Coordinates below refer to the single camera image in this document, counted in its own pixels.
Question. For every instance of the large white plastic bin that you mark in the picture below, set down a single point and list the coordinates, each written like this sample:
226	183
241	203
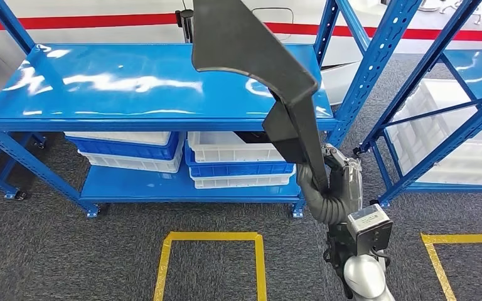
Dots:
478	166

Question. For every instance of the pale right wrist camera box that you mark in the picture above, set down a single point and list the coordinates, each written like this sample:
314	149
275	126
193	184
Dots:
370	228

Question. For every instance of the white car body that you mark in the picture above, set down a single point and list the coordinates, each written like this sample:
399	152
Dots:
99	7

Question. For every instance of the black plastic plate bracket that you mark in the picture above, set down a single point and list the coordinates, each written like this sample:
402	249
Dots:
241	37

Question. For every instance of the red barrier belt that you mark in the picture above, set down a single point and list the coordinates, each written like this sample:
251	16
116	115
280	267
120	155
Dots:
79	21
299	29

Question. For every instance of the white round stand base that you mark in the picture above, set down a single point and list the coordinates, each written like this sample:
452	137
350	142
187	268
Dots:
428	5

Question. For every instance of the black stanchion post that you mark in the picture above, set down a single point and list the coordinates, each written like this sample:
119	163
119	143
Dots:
187	25

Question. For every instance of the blue plastic bin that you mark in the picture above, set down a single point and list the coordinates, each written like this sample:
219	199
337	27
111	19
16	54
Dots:
241	170
120	151

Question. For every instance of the chrome chair base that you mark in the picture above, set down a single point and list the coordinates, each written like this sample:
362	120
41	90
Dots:
453	6

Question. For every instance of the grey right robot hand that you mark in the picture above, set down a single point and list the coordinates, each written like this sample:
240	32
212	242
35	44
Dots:
349	182

